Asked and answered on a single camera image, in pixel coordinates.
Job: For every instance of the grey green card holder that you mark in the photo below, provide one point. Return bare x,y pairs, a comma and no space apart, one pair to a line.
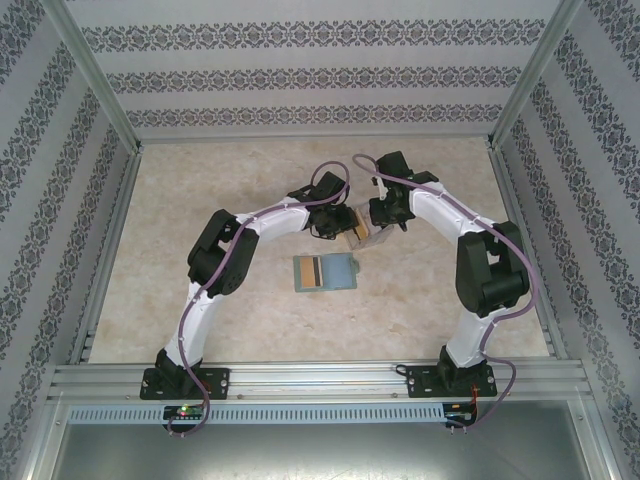
340,272

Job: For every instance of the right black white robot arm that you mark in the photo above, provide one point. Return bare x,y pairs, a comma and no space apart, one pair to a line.
490,270

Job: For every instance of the aluminium frame leg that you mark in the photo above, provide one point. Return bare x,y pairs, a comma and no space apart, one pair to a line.
46,440
595,440

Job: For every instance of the aluminium rear rail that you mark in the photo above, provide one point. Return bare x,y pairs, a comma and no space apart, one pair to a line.
320,138

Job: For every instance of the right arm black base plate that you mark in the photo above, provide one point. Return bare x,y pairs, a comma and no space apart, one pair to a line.
420,385

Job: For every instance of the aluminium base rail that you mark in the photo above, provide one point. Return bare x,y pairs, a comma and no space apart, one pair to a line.
320,380

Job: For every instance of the aluminium side rail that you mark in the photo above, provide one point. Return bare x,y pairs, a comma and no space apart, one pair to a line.
106,250
505,190

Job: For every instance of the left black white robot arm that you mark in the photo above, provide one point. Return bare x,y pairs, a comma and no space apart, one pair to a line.
220,260

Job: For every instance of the clear plastic card box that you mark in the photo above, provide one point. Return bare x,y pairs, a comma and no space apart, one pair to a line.
372,241

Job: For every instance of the aluminium frame post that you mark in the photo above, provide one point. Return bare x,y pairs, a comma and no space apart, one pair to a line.
97,75
532,75

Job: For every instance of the orange credit card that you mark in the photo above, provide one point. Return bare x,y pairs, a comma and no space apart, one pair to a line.
364,227
306,272

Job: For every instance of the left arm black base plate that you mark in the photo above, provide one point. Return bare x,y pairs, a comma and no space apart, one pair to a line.
215,375

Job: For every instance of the grey metal panel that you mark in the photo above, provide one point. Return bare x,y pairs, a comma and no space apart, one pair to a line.
320,455

